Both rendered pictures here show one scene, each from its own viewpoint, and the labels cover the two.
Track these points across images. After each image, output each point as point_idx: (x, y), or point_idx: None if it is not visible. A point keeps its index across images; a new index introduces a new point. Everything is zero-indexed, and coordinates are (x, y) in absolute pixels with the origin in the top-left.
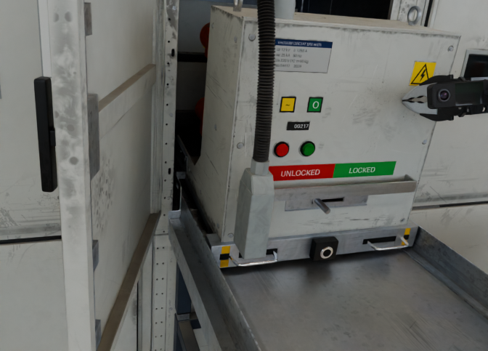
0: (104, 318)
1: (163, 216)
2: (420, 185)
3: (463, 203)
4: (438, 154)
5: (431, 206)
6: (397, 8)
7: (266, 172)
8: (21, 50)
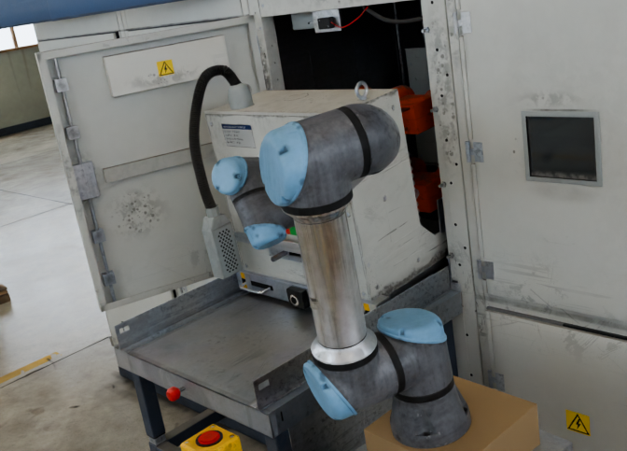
0: (153, 286)
1: None
2: (516, 285)
3: (605, 333)
4: (528, 246)
5: (551, 320)
6: (433, 69)
7: (211, 216)
8: None
